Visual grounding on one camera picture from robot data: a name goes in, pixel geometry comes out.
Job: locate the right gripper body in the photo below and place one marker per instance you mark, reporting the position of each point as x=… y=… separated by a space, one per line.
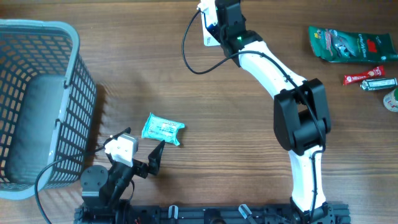
x=221 y=30

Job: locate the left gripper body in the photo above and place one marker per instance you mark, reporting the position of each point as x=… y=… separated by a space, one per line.
x=140 y=169

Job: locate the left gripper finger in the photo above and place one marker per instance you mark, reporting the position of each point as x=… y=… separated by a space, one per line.
x=155 y=159
x=127 y=130

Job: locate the teal wet wipes pack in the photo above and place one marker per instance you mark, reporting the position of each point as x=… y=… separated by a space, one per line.
x=162 y=129

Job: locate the green 3M gloves bag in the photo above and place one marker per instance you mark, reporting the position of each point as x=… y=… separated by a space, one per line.
x=351 y=47

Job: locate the red coffee stick sachet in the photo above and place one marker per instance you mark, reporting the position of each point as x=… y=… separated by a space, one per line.
x=374 y=73

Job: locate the green battery pack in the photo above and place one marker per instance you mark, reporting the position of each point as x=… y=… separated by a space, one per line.
x=378 y=84

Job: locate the green lid jar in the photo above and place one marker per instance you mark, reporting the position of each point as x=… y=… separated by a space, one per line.
x=390 y=101

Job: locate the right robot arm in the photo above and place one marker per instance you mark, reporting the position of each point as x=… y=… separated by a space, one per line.
x=301 y=114

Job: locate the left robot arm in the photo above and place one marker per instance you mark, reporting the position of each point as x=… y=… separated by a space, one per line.
x=103 y=188

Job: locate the white barcode scanner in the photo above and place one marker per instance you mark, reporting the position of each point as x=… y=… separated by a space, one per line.
x=208 y=39

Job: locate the grey plastic mesh basket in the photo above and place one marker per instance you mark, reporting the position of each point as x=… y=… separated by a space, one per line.
x=47 y=103

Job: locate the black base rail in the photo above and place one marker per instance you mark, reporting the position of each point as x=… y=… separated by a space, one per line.
x=275 y=213

